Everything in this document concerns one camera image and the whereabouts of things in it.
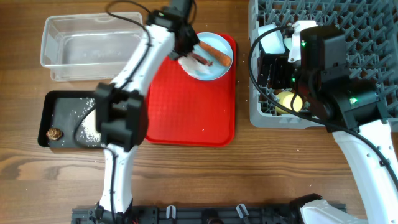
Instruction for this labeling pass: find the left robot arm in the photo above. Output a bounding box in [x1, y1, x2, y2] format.
[94, 0, 199, 223]

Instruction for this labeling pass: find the brown food scrap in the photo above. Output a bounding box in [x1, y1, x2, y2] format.
[46, 128, 63, 141]

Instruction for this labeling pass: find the yellow plastic cup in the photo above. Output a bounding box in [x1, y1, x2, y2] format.
[276, 91, 303, 112]

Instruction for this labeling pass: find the white rice pile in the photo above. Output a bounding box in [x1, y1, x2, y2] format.
[79, 98, 101, 146]

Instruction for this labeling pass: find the light blue bowl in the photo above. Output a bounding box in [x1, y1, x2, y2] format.
[258, 24, 285, 54]

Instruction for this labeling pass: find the red snack wrapper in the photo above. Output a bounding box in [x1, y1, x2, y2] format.
[189, 52, 213, 67]

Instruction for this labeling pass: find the light blue plate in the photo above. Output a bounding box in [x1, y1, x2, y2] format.
[188, 32, 234, 81]

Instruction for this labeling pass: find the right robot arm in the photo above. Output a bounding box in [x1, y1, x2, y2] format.
[271, 24, 397, 223]

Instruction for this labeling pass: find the orange carrot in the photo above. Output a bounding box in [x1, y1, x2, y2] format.
[199, 41, 233, 67]

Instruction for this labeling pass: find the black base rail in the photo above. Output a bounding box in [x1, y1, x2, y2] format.
[71, 203, 348, 224]

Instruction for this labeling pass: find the grey dishwasher rack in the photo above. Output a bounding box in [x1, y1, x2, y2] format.
[248, 0, 397, 132]

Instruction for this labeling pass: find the black waste tray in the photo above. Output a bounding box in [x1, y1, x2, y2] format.
[37, 91, 100, 148]

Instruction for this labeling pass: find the red plastic tray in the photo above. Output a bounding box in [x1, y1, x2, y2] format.
[143, 30, 237, 147]

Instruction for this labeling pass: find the clear plastic bin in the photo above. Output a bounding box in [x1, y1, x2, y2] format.
[40, 13, 143, 82]

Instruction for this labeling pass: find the white napkin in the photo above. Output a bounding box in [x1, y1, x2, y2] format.
[178, 56, 210, 75]

